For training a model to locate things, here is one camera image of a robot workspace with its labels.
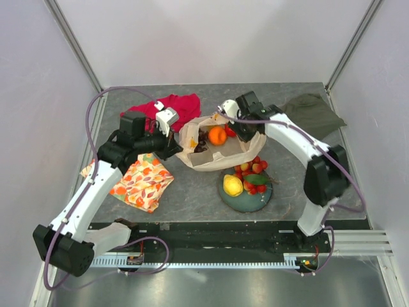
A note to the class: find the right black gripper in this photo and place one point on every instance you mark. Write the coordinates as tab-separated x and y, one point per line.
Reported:
244	137

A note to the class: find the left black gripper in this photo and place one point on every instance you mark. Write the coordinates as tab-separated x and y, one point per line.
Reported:
170	146

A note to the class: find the red fake pepper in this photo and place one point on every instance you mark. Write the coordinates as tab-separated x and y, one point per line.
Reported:
229	131

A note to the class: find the translucent plastic bag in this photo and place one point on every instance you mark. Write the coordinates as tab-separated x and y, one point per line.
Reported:
233	152

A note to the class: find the fake orange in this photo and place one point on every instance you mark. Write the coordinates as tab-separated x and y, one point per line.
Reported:
217	136

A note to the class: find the red fake cherry bunch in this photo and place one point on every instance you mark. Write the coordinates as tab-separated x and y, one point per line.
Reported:
254	177

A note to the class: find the yellow fake lemon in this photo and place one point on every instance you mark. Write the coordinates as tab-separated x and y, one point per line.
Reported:
232	185

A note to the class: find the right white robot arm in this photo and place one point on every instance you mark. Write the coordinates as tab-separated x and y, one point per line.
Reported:
326	167

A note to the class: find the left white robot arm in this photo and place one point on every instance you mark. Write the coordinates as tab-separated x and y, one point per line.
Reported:
65	243

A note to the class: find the dark fake grapes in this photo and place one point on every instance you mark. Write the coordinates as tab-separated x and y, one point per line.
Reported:
202	139

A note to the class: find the floral orange cloth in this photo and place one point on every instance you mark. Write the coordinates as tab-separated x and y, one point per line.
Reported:
143	184

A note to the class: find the red cloth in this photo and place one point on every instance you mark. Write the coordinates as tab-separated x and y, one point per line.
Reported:
188	107

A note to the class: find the olive green cloth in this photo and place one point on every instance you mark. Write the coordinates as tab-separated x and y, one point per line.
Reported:
312	114

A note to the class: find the blue ceramic plate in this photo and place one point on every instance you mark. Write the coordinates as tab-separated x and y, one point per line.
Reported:
244	203

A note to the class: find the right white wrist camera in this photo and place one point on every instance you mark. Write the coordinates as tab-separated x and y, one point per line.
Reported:
230	110

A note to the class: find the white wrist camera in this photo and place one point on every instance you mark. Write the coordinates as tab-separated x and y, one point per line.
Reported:
166	116
230	110

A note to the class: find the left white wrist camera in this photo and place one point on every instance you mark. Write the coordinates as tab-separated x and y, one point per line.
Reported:
166	116

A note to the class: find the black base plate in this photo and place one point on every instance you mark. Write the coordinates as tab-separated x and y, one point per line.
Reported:
274	237

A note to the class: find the slotted cable duct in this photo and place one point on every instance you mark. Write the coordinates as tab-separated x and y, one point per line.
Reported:
130	261

